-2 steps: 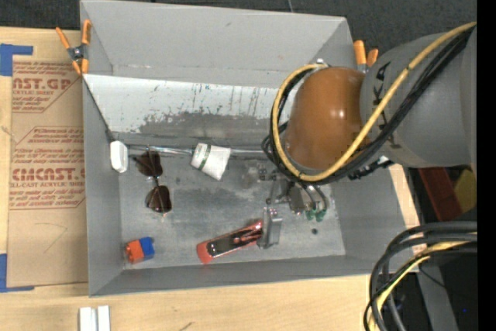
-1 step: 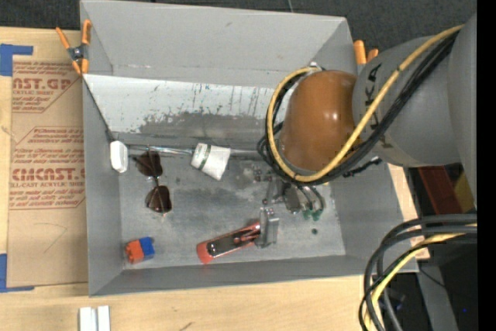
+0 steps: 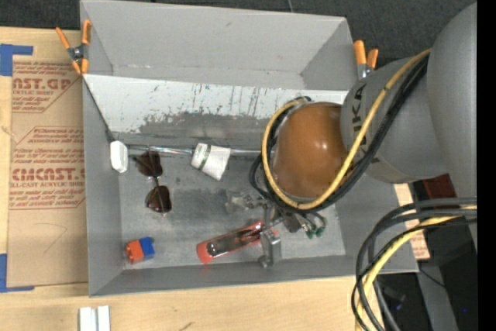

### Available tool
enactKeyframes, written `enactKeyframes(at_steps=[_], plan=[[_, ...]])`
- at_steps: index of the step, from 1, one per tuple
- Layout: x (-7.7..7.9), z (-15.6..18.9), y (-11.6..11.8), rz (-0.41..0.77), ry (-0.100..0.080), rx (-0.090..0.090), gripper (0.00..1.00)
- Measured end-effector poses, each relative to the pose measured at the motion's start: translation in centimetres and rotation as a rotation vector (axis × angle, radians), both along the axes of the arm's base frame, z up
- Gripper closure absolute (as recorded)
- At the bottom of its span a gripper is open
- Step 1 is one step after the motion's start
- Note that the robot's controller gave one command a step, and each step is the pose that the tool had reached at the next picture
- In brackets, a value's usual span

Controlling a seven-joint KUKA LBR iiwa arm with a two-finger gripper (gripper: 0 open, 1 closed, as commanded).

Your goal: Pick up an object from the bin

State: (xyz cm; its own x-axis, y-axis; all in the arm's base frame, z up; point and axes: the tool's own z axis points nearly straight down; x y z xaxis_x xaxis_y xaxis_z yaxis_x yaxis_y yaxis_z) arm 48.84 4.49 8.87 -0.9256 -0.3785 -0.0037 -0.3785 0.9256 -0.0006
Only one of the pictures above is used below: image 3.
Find small white block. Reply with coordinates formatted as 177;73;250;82
109;140;129;174

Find grey metal bin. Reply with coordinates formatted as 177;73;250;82
79;0;420;298

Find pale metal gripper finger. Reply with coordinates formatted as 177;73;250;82
258;230;283;269
225;191;269;215

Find white cup with green rim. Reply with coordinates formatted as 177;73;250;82
190;142;233;181

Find orange and blue toy brick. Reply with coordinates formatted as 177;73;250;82
124;236;156;265

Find brown cardboard board, red print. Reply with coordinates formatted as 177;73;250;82
0;26;430;291

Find brown sunglasses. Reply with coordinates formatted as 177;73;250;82
131;150;173;216

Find red and silver hand tool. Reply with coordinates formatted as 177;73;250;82
196;220;279;265

